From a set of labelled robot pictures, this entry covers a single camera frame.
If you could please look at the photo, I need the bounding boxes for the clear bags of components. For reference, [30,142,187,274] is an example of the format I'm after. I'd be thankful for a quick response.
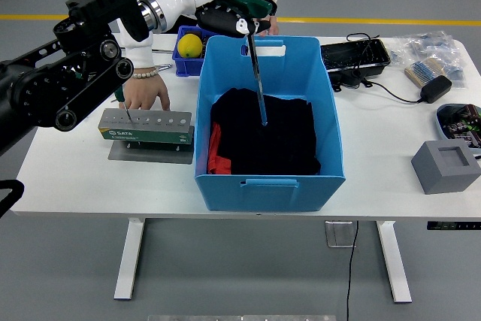
[389,30,469,89]

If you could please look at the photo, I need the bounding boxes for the white bead bracelet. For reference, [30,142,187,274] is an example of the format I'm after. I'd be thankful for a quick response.
[131,67,161,80]

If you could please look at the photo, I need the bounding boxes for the black table control panel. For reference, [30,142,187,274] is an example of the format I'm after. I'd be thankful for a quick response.
[426,221,481,231]

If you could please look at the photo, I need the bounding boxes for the black power adapter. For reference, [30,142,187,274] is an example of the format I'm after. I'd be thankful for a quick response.
[419,75,453,104]

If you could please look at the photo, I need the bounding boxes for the person's right hand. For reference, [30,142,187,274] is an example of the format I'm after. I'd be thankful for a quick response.
[123,74,171,112]

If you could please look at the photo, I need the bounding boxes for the yellow lemon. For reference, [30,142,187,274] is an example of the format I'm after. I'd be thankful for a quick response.
[177,33,204,59]

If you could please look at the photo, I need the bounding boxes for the thin green T-handle hex key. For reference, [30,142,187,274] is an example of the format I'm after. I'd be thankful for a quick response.
[113,85,132,122]

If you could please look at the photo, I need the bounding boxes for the light blue tray of parts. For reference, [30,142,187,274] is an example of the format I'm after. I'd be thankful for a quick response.
[435,103,481,156]

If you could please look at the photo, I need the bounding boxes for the grey green hex key stand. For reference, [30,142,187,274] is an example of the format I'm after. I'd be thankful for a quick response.
[98,108,195,165]

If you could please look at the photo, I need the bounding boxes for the red cloth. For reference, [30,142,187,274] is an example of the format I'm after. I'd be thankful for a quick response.
[207,121,233,175]

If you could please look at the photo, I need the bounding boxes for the metal floor socket plate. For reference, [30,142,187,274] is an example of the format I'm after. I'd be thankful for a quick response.
[324,220,357,249]

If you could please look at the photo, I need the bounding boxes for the black plastic tray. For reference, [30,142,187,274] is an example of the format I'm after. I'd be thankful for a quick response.
[320,38,392,92]

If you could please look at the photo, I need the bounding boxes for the grey block with square recess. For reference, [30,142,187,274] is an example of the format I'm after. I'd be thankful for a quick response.
[410,139,481,195]

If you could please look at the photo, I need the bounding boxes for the thin black adapter cord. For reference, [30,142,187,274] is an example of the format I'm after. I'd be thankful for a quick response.
[346,32,424,104]

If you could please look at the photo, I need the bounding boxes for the black cloth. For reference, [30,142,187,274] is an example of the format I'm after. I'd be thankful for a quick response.
[209,87,322,176]

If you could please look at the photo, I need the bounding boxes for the white table leg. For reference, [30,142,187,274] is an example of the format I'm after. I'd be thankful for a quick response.
[113,217,146,301]
[375,220,413,304]

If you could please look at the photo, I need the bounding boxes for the person's left hand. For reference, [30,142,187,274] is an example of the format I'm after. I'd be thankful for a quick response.
[259,14,281,38]

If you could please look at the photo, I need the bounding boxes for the bundle of taped resistors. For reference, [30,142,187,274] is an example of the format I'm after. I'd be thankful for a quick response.
[404,58,446,87]

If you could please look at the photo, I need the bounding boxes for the small dark blue bin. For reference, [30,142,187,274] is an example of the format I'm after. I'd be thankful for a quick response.
[171,25,226,78]

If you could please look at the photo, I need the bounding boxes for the large blue storage box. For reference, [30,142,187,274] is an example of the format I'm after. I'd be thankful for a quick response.
[194,35,346,213]

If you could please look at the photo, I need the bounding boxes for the large green T-handle hex key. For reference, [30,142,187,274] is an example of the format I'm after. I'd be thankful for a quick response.
[220,0,274,127]

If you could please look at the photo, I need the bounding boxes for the black floor cable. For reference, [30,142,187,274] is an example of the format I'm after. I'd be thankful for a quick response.
[345,220,360,321]

